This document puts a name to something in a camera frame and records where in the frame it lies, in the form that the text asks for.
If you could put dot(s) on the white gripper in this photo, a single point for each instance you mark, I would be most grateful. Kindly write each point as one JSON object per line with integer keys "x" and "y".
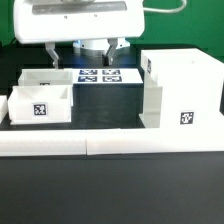
{"x": 43, "y": 21}

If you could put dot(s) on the white front drawer box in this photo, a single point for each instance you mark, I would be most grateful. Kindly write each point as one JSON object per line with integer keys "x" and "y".
{"x": 40, "y": 104}

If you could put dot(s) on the white drawer box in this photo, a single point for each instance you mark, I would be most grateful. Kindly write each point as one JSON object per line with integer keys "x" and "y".
{"x": 40, "y": 104}
{"x": 36, "y": 77}

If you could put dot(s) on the white drawer cabinet frame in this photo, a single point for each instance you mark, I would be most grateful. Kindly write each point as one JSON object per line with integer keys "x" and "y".
{"x": 182, "y": 88}

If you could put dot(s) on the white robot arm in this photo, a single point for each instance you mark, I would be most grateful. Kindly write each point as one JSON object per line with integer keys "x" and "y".
{"x": 100, "y": 45}

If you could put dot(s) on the white rear drawer box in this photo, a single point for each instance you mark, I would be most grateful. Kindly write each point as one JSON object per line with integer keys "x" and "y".
{"x": 36, "y": 77}

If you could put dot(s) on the white marker tag sheet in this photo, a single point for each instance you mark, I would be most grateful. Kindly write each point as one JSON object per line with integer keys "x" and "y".
{"x": 107, "y": 76}

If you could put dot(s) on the white fence bar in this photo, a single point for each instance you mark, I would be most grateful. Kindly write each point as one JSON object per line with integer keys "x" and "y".
{"x": 137, "y": 141}
{"x": 42, "y": 143}
{"x": 3, "y": 107}

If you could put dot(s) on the white front fence bar left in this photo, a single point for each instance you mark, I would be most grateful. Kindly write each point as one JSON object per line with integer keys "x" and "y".
{"x": 42, "y": 143}

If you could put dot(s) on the white front fence bar right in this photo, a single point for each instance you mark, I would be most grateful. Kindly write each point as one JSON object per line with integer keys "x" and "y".
{"x": 137, "y": 141}

